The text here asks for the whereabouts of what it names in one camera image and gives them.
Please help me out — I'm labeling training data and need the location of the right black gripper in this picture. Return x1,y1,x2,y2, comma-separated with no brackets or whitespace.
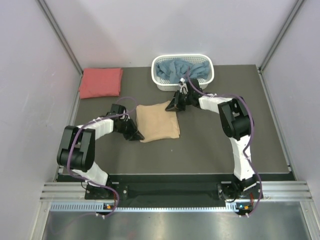
166,90,194,112

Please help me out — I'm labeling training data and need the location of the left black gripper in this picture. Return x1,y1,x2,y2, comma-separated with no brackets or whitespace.
116,117,144,141

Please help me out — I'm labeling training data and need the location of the beige t shirt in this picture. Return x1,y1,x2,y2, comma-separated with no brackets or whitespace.
136,101,180,143

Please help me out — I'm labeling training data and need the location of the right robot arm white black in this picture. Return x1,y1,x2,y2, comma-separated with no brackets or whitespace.
165,78,257,201

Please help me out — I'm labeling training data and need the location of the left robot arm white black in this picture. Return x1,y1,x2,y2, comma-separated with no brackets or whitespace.
57,104,145,200

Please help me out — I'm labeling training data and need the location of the white perforated plastic basket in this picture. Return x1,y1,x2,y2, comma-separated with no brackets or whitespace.
151,54,215,91

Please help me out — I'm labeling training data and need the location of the crumpled blue t shirt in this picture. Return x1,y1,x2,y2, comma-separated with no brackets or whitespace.
155,58,210,84

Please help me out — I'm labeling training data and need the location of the folded red t shirt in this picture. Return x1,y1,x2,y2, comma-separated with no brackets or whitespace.
78,68,123,99

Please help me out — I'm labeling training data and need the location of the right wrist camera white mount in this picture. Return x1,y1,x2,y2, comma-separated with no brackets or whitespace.
179,78,188,95

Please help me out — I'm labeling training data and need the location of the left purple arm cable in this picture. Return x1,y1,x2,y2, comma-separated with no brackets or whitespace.
66,96,138,218

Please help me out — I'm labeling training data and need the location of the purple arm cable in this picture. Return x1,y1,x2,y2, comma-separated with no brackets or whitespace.
186,65,262,218
66,96,138,218

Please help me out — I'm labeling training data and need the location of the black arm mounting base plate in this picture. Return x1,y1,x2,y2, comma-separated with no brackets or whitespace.
83,174,266,209

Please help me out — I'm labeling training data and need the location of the white slotted cable duct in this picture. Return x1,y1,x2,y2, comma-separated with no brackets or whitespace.
50,202,252,213

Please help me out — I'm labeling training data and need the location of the aluminium front frame rail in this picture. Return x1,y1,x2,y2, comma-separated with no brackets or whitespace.
40,181,313,202

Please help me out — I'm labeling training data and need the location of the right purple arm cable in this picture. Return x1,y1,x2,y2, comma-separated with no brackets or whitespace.
186,65,262,218

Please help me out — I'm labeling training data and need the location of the right aluminium corner post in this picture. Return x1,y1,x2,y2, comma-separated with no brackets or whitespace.
258,0,306,75

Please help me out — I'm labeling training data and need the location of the aluminium corner post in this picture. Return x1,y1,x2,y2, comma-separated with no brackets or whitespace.
258,0,306,75
35,0,83,75

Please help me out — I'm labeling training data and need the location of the left aluminium corner post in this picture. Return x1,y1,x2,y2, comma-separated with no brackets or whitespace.
35,0,83,75

